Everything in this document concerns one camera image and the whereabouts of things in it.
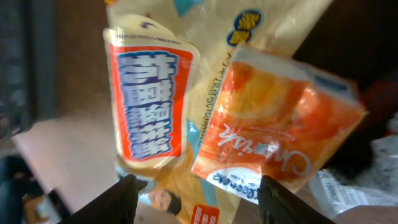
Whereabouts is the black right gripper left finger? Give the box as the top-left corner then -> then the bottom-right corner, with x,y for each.
61,174 -> 147,224

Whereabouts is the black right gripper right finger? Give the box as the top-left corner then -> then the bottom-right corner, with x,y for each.
257,175 -> 335,224

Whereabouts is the yellow chip bag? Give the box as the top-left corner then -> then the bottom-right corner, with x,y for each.
104,0 -> 330,223

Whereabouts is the small orange box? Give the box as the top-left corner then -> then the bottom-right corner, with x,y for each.
192,45 -> 366,203

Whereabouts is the silver foil packet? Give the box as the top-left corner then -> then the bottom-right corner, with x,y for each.
309,114 -> 397,218

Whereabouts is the grey plastic mesh basket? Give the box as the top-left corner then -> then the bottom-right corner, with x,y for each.
1,0 -> 57,139

